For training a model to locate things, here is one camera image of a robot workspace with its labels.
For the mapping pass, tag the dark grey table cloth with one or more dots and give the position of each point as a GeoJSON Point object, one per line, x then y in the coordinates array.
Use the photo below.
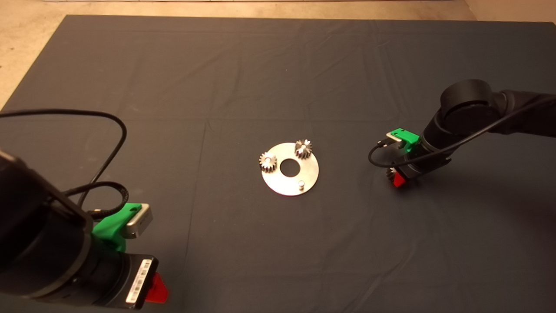
{"type": "Point", "coordinates": [217, 65]}

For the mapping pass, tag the green right camera mount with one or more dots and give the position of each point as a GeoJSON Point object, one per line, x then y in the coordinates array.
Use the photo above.
{"type": "Point", "coordinates": [408, 137]}

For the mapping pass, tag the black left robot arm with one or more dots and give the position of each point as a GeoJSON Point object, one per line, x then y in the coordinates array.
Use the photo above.
{"type": "Point", "coordinates": [34, 243]}

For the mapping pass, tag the round metal carrier plate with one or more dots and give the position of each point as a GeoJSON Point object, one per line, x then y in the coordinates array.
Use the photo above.
{"type": "Point", "coordinates": [282, 184]}

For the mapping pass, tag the green left camera mount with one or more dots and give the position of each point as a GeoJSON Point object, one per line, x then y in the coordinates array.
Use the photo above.
{"type": "Point", "coordinates": [108, 228]}

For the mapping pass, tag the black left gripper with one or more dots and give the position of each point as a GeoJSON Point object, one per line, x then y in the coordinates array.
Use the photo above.
{"type": "Point", "coordinates": [132, 282]}

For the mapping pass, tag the steel planetary gear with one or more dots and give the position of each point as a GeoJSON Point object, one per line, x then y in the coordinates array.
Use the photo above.
{"type": "Point", "coordinates": [390, 174]}
{"type": "Point", "coordinates": [263, 161]}
{"type": "Point", "coordinates": [303, 150]}

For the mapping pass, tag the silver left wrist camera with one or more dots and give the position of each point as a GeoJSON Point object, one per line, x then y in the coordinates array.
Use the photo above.
{"type": "Point", "coordinates": [139, 221]}

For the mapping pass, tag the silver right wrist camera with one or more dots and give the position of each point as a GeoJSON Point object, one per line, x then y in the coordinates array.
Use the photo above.
{"type": "Point", "coordinates": [393, 138]}

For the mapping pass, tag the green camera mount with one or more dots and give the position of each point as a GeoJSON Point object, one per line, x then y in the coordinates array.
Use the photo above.
{"type": "Point", "coordinates": [408, 137]}
{"type": "Point", "coordinates": [108, 228]}

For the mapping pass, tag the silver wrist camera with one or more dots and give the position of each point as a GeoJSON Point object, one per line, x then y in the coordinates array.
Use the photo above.
{"type": "Point", "coordinates": [393, 138]}
{"type": "Point", "coordinates": [139, 221]}

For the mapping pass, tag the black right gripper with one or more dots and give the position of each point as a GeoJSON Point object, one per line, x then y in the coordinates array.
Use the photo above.
{"type": "Point", "coordinates": [423, 167]}

